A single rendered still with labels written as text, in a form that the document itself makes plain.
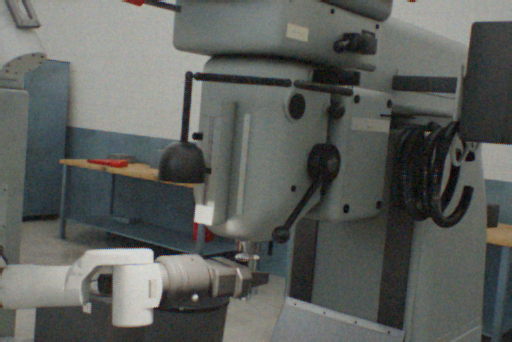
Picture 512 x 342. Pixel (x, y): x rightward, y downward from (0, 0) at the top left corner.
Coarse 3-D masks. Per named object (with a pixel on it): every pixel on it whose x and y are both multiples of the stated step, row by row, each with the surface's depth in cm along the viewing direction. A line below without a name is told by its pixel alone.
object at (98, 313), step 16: (96, 288) 139; (96, 304) 136; (112, 304) 135; (48, 320) 144; (64, 320) 141; (80, 320) 138; (96, 320) 136; (112, 320) 135; (48, 336) 144; (64, 336) 141; (80, 336) 138; (96, 336) 136; (112, 336) 136; (128, 336) 140
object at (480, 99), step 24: (480, 24) 114; (504, 24) 111; (480, 48) 114; (504, 48) 111; (480, 72) 114; (504, 72) 111; (480, 96) 114; (504, 96) 111; (480, 120) 114; (504, 120) 111; (504, 144) 115
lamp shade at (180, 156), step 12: (180, 144) 99; (192, 144) 100; (168, 156) 98; (180, 156) 98; (192, 156) 98; (168, 168) 98; (180, 168) 98; (192, 168) 98; (204, 168) 100; (168, 180) 98; (180, 180) 98; (192, 180) 98
